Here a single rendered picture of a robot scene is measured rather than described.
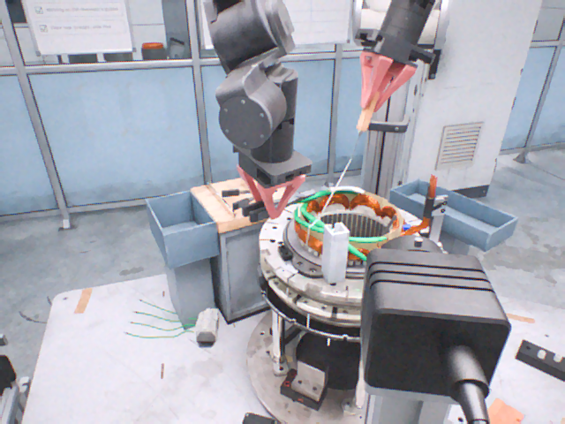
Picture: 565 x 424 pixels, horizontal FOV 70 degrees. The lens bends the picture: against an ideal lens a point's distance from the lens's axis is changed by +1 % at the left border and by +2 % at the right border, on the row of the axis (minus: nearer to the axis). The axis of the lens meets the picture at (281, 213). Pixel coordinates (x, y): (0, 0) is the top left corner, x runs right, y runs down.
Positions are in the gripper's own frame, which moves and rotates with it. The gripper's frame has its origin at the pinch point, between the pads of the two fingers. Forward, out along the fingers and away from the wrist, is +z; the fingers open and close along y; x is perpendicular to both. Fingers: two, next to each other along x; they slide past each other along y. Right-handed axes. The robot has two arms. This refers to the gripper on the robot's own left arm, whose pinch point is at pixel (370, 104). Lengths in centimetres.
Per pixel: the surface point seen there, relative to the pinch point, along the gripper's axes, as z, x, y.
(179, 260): 41.5, 16.4, -18.6
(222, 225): 32.4, 17.3, -12.1
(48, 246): 155, 200, -76
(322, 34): -27, 227, 61
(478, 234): 16.5, 3.7, 35.0
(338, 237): 18.0, -10.2, -1.8
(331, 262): 22.3, -9.9, -1.0
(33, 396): 73, 9, -40
